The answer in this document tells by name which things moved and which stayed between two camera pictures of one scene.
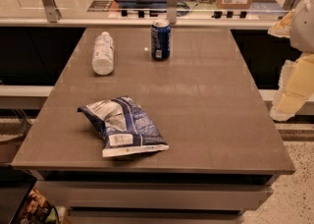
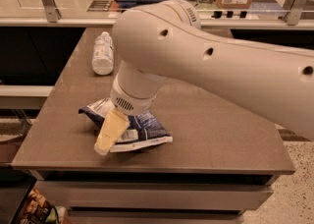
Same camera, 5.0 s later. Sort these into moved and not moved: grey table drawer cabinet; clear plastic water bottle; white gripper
Moved: white gripper
Not moved: grey table drawer cabinet; clear plastic water bottle
